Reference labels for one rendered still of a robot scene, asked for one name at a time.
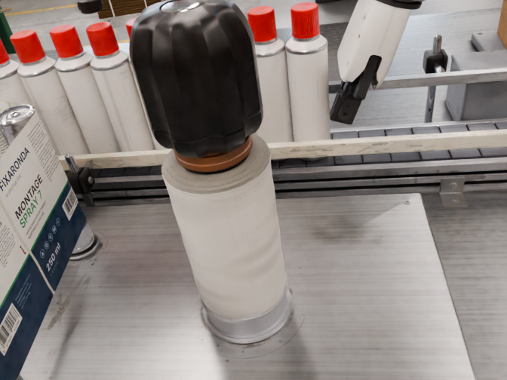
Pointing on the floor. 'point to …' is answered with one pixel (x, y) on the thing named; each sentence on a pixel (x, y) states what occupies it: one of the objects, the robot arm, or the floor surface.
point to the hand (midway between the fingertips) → (345, 107)
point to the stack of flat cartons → (124, 7)
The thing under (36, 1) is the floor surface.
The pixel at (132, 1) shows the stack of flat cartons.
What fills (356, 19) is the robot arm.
